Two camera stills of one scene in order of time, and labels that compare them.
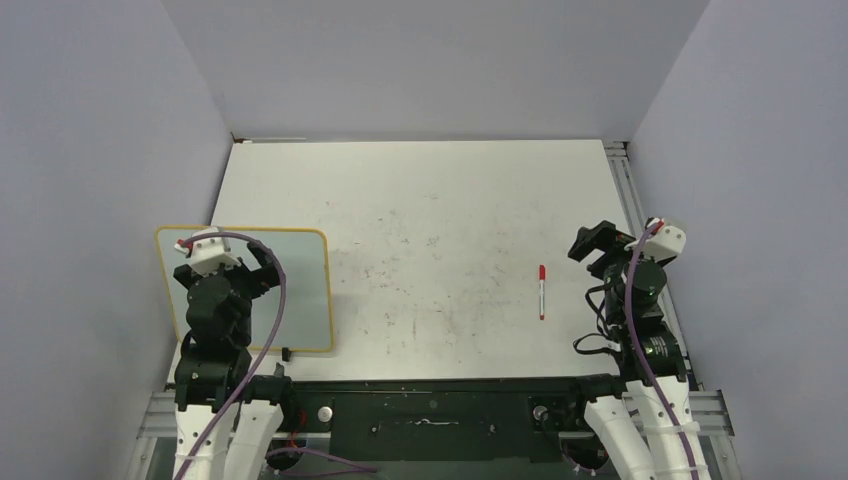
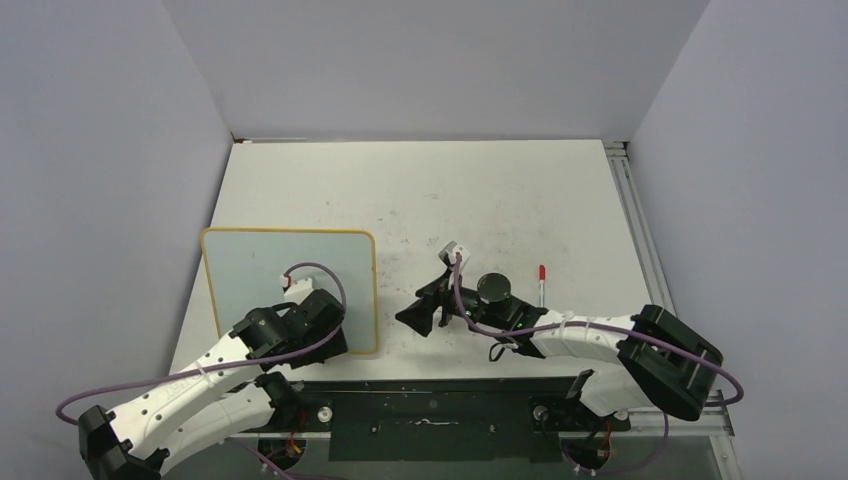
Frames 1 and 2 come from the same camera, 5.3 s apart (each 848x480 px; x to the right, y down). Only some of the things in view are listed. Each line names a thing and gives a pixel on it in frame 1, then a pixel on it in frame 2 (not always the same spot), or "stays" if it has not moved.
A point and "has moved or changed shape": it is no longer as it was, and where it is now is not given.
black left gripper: x=262 y=277 to x=332 y=347
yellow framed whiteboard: x=305 y=255 has moved or changed shape
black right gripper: x=597 y=237 to x=420 y=314
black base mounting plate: x=510 y=420 stays
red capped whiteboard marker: x=542 y=278 stays
